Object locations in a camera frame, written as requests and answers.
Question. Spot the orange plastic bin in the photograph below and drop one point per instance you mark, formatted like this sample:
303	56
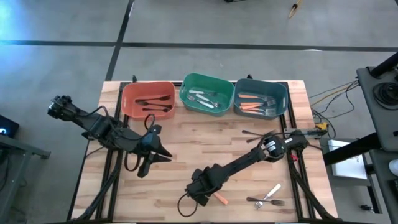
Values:
129	109

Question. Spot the yellow stick object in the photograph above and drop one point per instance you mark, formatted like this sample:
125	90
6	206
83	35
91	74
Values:
293	11

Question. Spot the white round object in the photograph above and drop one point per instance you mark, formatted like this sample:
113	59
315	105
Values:
394	168

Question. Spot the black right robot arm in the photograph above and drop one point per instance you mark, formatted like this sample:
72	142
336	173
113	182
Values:
239	165

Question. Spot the black slanted beam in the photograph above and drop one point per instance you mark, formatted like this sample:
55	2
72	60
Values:
351	149

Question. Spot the green plastic bin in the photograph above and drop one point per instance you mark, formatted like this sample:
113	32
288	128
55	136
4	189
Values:
217	90

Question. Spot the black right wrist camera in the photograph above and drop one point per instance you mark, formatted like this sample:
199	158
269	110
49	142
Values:
197	176

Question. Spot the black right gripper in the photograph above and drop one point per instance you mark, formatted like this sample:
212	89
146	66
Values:
206	186

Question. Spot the white box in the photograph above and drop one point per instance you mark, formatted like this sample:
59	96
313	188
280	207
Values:
348	168

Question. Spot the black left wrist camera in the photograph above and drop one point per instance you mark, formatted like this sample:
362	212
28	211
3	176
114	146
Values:
153	137

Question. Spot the black pole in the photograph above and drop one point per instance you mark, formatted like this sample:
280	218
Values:
385	63

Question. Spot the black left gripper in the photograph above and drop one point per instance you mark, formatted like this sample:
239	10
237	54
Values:
144	152

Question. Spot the grey desk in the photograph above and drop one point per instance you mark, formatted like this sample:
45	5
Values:
367	93

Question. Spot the blue-grey plastic bin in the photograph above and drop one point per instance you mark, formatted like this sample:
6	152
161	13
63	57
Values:
258	87

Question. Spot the small black floor object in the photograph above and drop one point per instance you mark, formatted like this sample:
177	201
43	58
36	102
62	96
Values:
367	208

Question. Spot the grey metal table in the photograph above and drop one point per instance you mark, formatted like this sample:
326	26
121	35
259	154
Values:
18	146

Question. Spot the black device with blue light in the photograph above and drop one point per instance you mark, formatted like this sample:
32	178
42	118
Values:
9	124

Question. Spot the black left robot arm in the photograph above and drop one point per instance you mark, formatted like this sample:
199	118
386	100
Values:
93	123

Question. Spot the black aluminium rig frame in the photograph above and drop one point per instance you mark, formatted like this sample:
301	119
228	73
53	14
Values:
114	186

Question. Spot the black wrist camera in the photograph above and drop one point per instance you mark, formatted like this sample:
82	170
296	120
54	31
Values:
153	137
197	176

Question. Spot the yellow connector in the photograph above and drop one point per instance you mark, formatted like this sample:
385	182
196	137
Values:
322	126

